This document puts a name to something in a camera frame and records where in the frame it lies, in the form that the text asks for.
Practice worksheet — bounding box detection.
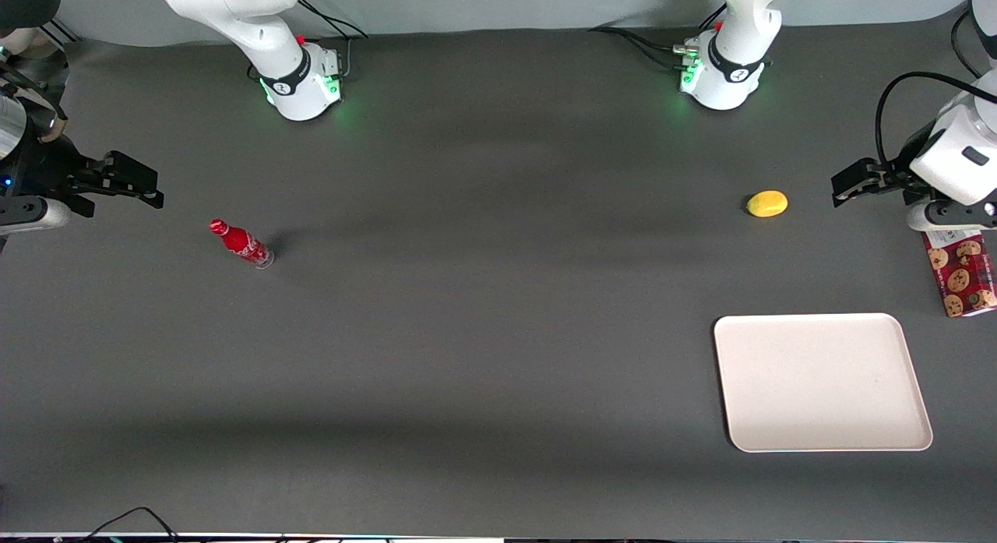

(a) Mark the black looped gripper cable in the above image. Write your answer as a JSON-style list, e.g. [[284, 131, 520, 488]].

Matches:
[[874, 71, 987, 170]]

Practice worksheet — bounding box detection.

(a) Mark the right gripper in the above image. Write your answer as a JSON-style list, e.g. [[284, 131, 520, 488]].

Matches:
[[0, 99, 165, 220]]

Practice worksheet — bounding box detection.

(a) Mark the black table edge cable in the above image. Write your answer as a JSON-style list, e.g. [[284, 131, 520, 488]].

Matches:
[[76, 506, 182, 543]]

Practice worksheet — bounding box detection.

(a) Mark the white rectangular tray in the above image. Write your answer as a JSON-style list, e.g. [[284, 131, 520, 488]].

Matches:
[[713, 313, 934, 453]]

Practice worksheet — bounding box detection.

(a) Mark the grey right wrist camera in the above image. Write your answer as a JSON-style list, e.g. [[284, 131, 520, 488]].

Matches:
[[0, 199, 72, 234]]

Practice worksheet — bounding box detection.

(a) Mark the red tartan cookie box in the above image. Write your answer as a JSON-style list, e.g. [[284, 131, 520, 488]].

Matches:
[[921, 231, 997, 319]]

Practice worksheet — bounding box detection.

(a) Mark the red cola bottle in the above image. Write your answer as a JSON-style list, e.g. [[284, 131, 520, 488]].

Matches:
[[208, 218, 276, 270]]

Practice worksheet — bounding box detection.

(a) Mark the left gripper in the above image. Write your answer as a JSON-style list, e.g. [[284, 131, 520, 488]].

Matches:
[[830, 95, 997, 209]]

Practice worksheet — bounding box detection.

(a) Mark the yellow lemon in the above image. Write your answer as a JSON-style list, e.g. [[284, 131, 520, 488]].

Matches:
[[745, 190, 789, 219]]

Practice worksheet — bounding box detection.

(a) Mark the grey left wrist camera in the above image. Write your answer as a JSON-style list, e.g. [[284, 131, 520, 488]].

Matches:
[[906, 200, 997, 233]]

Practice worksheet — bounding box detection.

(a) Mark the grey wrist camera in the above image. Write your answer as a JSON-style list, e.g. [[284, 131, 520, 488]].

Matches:
[[906, 200, 997, 233], [0, 199, 72, 234]]

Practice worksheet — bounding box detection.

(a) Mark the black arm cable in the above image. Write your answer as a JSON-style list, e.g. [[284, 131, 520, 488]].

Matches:
[[949, 0, 985, 80]]

